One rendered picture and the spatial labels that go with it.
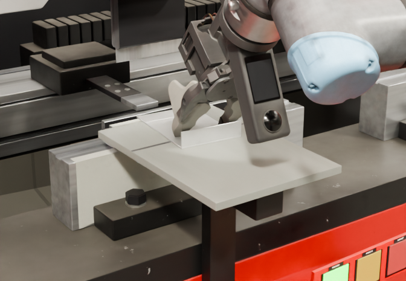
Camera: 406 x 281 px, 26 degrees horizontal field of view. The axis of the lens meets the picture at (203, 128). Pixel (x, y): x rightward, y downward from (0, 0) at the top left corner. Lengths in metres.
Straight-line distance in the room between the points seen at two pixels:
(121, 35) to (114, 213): 0.23
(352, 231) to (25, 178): 2.25
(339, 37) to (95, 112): 0.69
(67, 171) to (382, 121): 0.57
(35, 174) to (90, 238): 2.29
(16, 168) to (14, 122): 2.03
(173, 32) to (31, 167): 2.28
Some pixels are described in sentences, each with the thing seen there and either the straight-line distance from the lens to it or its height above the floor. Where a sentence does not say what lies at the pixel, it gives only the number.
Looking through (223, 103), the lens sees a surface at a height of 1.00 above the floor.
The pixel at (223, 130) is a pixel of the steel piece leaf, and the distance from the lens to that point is 1.09.
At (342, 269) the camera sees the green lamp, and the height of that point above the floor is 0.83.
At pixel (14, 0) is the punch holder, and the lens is 1.02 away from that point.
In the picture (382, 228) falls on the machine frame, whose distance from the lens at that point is 1.34.
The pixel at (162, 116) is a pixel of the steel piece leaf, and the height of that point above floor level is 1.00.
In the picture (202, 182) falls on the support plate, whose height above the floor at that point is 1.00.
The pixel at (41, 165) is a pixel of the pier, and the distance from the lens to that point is 3.42.
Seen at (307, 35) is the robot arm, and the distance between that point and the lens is 0.81.
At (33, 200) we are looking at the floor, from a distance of 3.35.
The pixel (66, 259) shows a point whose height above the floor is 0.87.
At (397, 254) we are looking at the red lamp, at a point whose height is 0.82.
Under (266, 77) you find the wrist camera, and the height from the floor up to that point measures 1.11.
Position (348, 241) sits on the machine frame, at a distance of 1.30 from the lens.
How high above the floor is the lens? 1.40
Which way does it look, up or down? 21 degrees down
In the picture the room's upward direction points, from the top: straight up
